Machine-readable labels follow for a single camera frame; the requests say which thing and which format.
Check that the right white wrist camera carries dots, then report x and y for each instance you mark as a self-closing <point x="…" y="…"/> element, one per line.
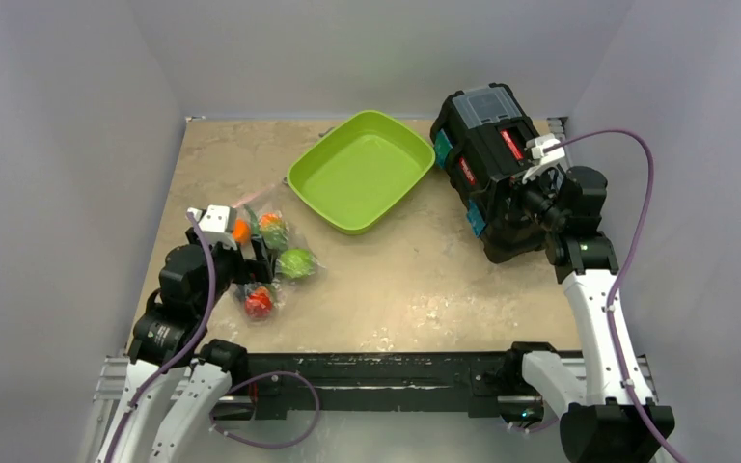
<point x="545" y="152"/>

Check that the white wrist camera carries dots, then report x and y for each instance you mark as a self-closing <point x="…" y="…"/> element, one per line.
<point x="216" y="222"/>
<point x="545" y="152"/>

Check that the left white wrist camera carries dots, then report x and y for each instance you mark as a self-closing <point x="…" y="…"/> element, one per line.
<point x="216" y="222"/>

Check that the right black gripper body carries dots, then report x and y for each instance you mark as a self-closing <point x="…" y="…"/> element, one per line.
<point x="530" y="197"/>

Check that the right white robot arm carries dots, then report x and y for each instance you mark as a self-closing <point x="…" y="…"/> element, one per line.
<point x="612" y="415"/>

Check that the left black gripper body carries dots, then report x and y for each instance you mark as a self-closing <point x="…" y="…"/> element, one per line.
<point x="232" y="266"/>

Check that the clear zip top bag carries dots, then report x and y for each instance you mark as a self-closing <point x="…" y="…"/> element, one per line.
<point x="264" y="211"/>

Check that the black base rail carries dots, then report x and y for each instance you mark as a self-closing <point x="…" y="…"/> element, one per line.
<point x="476" y="384"/>

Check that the red fake tomato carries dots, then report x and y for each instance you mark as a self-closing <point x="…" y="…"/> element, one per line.
<point x="258" y="303"/>

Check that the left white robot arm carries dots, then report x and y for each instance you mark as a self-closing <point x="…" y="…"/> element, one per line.
<point x="149" y="424"/>

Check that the orange fake fruit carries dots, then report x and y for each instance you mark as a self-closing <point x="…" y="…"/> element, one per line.
<point x="242" y="232"/>

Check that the green plastic tray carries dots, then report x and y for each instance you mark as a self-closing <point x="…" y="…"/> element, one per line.
<point x="357" y="172"/>

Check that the black Delixi toolbox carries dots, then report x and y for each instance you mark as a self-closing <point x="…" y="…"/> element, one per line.
<point x="479" y="139"/>

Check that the green fake fruit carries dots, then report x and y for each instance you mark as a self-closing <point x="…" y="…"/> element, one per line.
<point x="296" y="263"/>

